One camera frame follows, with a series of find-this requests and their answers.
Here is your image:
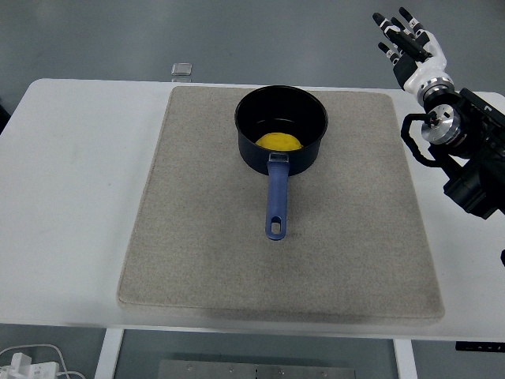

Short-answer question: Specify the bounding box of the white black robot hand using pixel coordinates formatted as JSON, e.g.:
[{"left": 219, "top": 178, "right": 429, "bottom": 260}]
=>
[{"left": 372, "top": 6, "right": 450, "bottom": 95}]

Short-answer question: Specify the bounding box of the yellow potato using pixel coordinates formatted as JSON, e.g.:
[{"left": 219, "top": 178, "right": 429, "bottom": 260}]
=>
[{"left": 255, "top": 133, "right": 304, "bottom": 153}]

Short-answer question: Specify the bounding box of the beige fabric mat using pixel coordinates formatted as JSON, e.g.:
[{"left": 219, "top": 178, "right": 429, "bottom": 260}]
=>
[{"left": 116, "top": 85, "right": 446, "bottom": 327}]

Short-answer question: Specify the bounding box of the black table control panel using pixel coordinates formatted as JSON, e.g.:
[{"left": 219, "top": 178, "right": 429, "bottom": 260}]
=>
[{"left": 454, "top": 340, "right": 505, "bottom": 351}]

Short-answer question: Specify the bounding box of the white table leg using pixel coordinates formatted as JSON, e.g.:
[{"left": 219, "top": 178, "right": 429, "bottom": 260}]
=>
[
  {"left": 392, "top": 338, "right": 418, "bottom": 379},
  {"left": 94, "top": 328, "right": 125, "bottom": 379}
]

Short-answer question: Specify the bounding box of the person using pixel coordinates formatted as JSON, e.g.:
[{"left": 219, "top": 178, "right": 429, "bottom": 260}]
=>
[{"left": 0, "top": 96, "right": 12, "bottom": 133}]

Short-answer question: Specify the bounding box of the white power adapter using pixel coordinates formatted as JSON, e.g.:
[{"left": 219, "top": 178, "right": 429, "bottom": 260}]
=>
[{"left": 0, "top": 352, "right": 61, "bottom": 379}]

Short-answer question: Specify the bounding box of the blue pot with handle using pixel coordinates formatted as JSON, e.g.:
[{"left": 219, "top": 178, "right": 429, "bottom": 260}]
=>
[{"left": 234, "top": 84, "right": 329, "bottom": 242}]

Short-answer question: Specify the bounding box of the white cable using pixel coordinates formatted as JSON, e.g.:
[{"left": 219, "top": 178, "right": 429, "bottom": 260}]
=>
[{"left": 0, "top": 343, "right": 86, "bottom": 379}]

